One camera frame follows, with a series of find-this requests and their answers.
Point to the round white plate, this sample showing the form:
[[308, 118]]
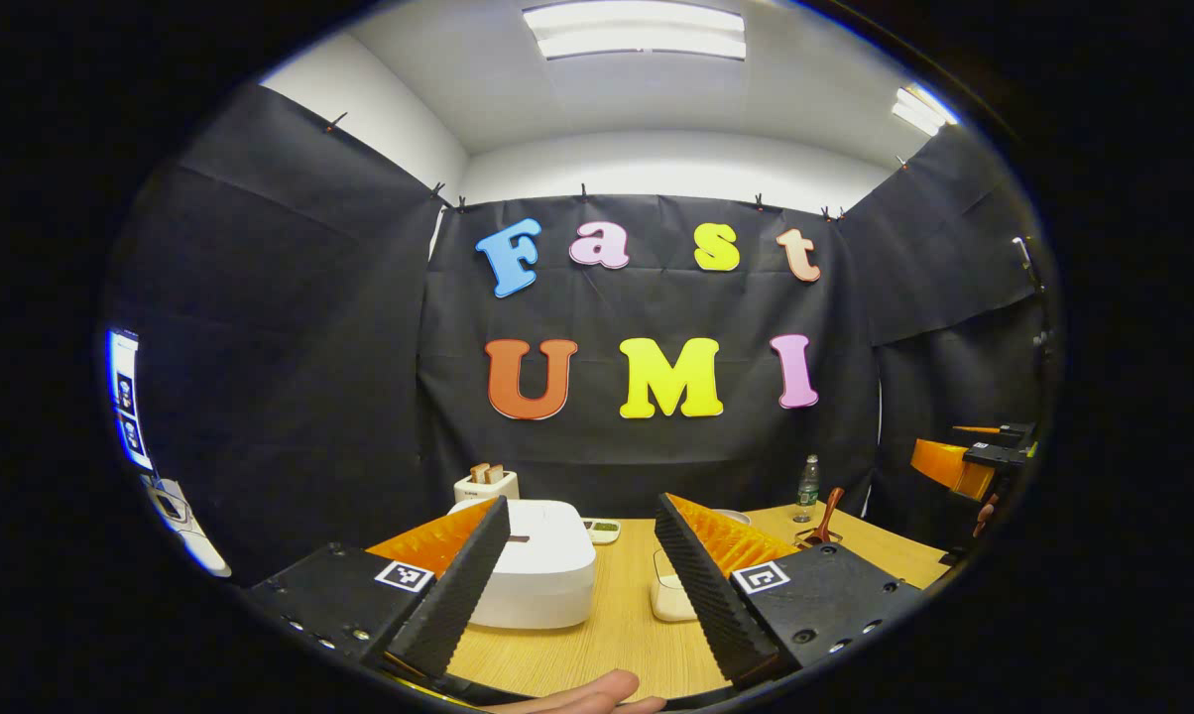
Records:
[[736, 516]]

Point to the green plastic bottle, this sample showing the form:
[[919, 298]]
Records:
[[807, 491]]

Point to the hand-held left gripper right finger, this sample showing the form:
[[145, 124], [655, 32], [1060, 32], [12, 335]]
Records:
[[706, 595]]

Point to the black backdrop cloth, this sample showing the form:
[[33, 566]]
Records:
[[260, 347]]

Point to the small ceiling light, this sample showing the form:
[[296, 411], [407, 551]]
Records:
[[922, 109]]

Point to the white rice cooker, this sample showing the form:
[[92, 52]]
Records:
[[547, 575]]

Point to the white tray of rice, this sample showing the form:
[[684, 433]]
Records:
[[668, 600]]

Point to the white printed panel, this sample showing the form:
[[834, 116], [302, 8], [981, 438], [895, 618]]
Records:
[[126, 397]]

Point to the white plastic object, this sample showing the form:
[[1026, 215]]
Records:
[[185, 526]]

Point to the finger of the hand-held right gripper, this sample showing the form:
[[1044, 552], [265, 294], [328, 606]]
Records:
[[1018, 431], [954, 468]]

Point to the white toaster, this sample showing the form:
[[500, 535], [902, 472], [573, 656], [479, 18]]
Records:
[[486, 491]]

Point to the long ceiling light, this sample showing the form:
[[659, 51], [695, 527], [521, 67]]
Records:
[[637, 30]]

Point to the brown wooden spoon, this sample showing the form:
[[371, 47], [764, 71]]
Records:
[[827, 511]]

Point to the divided white sauce dish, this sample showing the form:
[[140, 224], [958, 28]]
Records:
[[602, 531]]

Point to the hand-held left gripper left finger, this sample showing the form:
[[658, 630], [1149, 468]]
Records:
[[458, 595]]

